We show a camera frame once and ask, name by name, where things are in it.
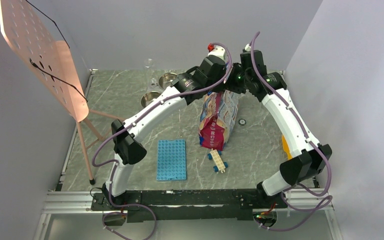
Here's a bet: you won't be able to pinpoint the dark poker chip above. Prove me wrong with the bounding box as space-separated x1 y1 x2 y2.
238 118 247 126

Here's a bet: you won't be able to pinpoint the near steel bowl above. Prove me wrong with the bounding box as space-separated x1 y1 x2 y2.
140 90 162 108

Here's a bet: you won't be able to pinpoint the far steel bowl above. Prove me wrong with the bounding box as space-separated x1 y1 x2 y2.
158 72 178 90

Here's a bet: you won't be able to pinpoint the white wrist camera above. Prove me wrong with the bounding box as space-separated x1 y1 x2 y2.
242 43 252 53
207 43 228 63

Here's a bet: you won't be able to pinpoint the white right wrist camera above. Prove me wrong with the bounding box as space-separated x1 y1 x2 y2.
242 43 252 53

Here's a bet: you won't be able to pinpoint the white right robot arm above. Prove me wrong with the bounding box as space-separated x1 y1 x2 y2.
226 46 332 208

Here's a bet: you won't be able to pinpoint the steel bowl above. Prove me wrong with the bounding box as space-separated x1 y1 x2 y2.
140 90 162 108
158 72 178 90

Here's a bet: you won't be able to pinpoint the pink pet food bag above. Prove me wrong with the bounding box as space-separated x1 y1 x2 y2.
198 90 240 151

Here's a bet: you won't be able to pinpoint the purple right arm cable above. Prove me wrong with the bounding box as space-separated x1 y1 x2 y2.
248 31 334 232

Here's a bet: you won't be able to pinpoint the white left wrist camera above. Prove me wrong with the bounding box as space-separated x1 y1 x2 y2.
207 43 228 63

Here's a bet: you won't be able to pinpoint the pink perforated stand board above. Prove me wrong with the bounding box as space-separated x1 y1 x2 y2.
0 0 89 122

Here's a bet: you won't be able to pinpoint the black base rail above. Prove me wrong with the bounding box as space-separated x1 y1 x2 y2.
90 188 289 223

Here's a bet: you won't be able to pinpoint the yellow plastic scoop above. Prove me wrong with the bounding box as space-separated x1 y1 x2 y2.
281 135 293 161

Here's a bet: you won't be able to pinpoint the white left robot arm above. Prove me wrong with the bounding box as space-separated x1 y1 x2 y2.
102 54 233 210

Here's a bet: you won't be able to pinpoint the blue studded building baseplate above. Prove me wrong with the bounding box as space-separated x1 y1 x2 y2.
156 139 187 182

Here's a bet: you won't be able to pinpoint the aluminium frame rail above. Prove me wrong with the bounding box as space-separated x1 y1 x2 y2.
32 68 340 240

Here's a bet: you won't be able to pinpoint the beige toy car blue wheels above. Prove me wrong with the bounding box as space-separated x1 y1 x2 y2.
207 149 228 174

